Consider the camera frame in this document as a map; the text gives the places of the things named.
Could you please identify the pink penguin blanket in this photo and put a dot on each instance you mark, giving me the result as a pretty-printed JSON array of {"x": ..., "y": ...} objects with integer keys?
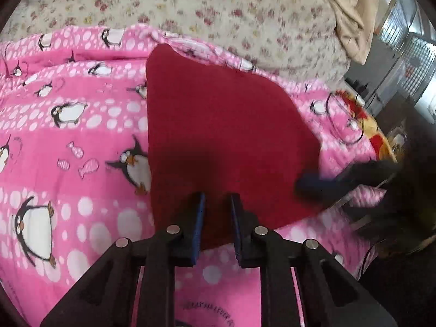
[{"x": 72, "y": 100}]

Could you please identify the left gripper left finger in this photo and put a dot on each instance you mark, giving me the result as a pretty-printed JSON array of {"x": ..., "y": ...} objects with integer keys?
[{"x": 134, "y": 280}]

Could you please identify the dark red long-sleeve top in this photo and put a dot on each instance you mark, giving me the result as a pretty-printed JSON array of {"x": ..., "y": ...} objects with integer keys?
[{"x": 217, "y": 130}]

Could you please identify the beige curtain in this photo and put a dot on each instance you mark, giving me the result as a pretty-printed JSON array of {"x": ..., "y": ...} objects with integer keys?
[{"x": 355, "y": 23}]

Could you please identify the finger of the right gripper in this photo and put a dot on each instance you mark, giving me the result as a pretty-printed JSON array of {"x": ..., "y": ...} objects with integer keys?
[{"x": 316, "y": 188}]

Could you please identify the red yellow blanket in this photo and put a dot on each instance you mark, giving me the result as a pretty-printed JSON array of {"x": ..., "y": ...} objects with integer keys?
[{"x": 371, "y": 129}]

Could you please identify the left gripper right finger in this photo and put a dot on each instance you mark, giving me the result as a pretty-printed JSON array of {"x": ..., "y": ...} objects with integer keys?
[{"x": 301, "y": 283}]

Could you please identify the floral cream quilt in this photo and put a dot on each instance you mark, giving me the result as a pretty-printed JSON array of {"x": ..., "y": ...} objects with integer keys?
[{"x": 292, "y": 38}]

